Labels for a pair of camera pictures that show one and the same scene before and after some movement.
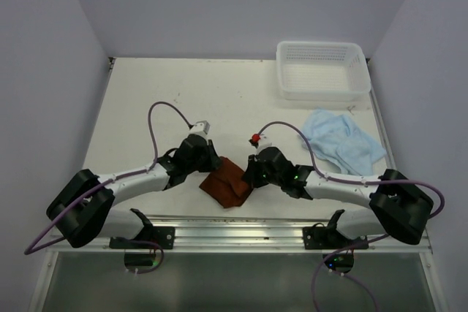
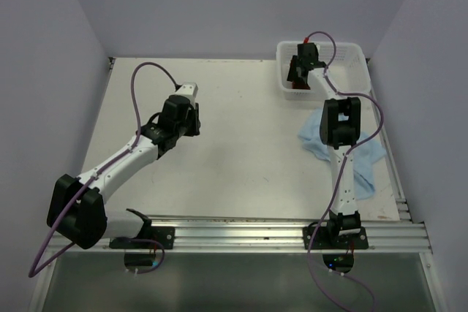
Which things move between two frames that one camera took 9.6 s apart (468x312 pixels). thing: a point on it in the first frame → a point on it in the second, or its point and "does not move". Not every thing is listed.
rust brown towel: [226, 185] → [300, 86]
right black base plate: [330, 238] does not move
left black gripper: [213, 160] → [193, 112]
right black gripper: [250, 176] → [292, 76]
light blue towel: [338, 138] does not move
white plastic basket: [322, 71] does not move
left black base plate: [162, 237] does not move
